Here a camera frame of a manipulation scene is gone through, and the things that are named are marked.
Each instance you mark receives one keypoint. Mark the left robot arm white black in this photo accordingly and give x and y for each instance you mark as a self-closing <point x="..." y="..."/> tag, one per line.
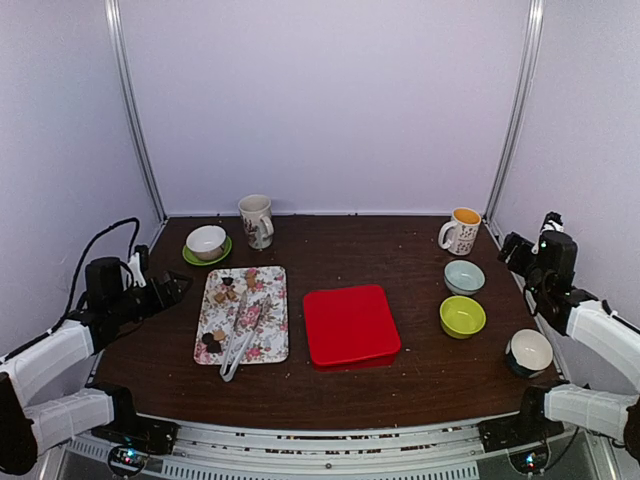
<point x="117" y="294"/>

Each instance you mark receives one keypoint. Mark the white mug orange inside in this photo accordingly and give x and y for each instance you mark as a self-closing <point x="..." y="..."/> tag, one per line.
<point x="457" y="236"/>

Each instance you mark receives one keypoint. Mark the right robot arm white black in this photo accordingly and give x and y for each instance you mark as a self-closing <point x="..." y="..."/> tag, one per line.
<point x="548" y="268"/>

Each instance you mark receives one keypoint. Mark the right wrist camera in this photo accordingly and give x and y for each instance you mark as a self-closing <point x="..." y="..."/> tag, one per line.
<point x="552" y="222"/>

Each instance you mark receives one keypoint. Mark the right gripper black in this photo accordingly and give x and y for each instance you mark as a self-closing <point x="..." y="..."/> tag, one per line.
<point x="511" y="241"/>

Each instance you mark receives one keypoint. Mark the metal tongs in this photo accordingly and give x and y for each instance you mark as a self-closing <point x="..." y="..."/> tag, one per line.
<point x="237" y="345"/>

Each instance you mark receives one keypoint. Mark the floral rectangular tray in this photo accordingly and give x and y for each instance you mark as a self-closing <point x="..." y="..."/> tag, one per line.
<point x="271" y="342"/>

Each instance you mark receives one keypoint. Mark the dark heart chocolate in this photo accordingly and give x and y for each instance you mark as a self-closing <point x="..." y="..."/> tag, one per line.
<point x="214" y="347"/>

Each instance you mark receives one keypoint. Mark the lime green bowl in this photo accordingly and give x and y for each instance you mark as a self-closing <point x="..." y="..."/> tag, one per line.
<point x="461" y="317"/>

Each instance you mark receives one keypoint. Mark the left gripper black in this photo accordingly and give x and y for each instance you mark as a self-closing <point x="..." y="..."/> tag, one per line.
<point x="171" y="296"/>

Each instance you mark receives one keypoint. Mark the left aluminium frame post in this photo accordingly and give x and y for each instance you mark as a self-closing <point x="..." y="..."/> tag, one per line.
<point x="116" y="32"/>

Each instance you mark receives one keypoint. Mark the aluminium frame post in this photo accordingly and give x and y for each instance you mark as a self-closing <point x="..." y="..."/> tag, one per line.
<point x="116" y="32"/>
<point x="528" y="64"/>

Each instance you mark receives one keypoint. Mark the dark blue white bowl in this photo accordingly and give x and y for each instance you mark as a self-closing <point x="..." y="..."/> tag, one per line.
<point x="528" y="353"/>

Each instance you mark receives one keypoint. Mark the floral cream mug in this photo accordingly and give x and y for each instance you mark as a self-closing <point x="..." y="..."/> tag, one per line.
<point x="256" y="215"/>

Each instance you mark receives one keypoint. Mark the light blue bowl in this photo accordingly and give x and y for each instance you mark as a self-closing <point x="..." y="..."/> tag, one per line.
<point x="463" y="277"/>

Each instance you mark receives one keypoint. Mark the green saucer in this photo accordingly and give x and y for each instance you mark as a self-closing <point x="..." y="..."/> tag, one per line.
<point x="191" y="258"/>

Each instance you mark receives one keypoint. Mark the right aluminium frame post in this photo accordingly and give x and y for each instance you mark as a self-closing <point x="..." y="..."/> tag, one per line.
<point x="528" y="64"/>

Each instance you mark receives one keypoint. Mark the red box lid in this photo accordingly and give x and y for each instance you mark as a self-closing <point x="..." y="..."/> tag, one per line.
<point x="350" y="328"/>

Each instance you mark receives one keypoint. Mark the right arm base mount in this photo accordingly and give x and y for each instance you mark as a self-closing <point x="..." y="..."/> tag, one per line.
<point x="524" y="435"/>

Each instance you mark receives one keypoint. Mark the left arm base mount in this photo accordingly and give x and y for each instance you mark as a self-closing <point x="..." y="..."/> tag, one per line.
<point x="135" y="438"/>

